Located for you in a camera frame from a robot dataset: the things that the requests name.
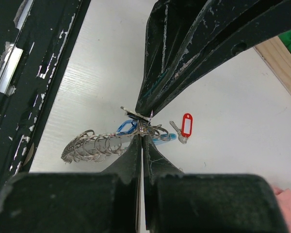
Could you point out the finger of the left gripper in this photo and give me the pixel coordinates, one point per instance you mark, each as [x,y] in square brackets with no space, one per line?
[165,42]
[226,29]

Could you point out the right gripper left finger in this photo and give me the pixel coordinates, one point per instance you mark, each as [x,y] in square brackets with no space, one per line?
[104,202]

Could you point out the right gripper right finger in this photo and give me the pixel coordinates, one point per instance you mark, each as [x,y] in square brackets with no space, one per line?
[176,202]

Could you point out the keyring holder with blue handle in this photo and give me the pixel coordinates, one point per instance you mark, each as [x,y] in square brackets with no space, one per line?
[91,146]

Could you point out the red tagged key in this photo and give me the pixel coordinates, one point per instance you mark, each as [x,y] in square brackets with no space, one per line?
[186,128]

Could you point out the black tagged key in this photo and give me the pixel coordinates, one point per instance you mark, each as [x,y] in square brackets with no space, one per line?
[134,115]

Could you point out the wooden tray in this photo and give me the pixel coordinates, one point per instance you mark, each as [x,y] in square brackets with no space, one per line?
[278,59]

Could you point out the pink cloth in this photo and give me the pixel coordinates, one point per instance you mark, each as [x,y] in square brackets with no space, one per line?
[284,200]

